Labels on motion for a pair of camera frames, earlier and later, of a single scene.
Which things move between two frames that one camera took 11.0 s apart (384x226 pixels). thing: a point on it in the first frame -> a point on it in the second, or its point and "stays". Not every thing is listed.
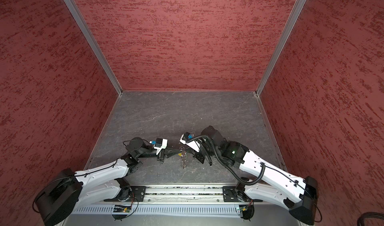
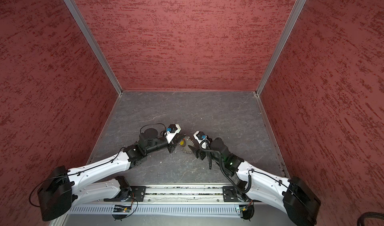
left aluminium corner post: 90,36 stays
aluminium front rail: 184,195 stays
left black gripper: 171,151 -> 173,142
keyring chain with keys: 183,155 -> 182,143
